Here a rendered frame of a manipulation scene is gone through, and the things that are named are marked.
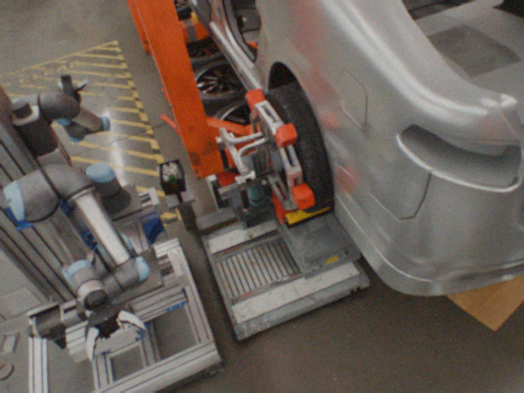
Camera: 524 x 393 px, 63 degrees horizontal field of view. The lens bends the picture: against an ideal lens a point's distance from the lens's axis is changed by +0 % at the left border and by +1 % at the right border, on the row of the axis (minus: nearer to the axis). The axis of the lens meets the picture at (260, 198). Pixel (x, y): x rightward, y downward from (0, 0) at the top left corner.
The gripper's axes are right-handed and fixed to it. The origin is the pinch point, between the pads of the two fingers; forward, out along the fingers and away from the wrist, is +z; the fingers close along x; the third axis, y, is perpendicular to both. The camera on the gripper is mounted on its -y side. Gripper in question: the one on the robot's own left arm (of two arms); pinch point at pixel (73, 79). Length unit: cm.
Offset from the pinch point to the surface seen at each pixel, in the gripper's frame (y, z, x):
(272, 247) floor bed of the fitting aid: 105, -43, 101
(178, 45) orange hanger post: -21, -15, 59
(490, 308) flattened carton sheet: 95, -110, 211
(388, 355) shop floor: 105, -124, 150
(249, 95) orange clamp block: 0, -30, 91
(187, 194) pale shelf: 72, -20, 51
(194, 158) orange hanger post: 47, -17, 58
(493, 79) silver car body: -5, -42, 211
